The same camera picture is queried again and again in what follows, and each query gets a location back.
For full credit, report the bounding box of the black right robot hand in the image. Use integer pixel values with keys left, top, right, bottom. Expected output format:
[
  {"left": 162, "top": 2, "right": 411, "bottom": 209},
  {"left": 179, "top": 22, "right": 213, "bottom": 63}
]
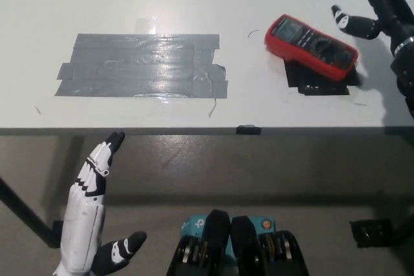
[{"left": 330, "top": 0, "right": 414, "bottom": 57}]

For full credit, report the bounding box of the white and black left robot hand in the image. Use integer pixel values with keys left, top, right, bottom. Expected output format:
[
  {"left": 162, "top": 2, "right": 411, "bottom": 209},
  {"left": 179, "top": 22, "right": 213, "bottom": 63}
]
[{"left": 51, "top": 131, "right": 148, "bottom": 276}]

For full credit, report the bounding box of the red digital multimeter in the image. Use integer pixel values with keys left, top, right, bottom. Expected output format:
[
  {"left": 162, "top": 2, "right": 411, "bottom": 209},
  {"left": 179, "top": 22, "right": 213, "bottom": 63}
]
[{"left": 263, "top": 14, "right": 359, "bottom": 82}]

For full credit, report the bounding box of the black and teal robot body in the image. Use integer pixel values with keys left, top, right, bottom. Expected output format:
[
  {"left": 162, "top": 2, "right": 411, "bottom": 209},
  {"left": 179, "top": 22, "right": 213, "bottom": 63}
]
[{"left": 166, "top": 209, "right": 308, "bottom": 276}]

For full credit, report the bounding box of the black metal table leg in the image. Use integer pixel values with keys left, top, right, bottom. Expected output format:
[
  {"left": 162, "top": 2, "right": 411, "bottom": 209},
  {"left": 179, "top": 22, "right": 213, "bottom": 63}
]
[{"left": 0, "top": 177, "right": 54, "bottom": 249}]

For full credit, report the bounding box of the black tape patch on table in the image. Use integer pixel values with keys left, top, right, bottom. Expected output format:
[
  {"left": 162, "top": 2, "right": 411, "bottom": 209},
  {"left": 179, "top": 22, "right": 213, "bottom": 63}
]
[{"left": 283, "top": 58, "right": 363, "bottom": 96}]

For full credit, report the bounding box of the small black tape strip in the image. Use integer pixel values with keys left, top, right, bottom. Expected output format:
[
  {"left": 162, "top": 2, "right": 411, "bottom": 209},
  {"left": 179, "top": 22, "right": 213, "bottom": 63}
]
[{"left": 235, "top": 123, "right": 262, "bottom": 136}]

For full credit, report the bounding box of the grey duct tape patch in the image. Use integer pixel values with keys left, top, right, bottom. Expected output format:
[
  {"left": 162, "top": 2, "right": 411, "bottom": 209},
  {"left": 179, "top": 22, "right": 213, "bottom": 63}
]
[{"left": 53, "top": 33, "right": 229, "bottom": 99}]

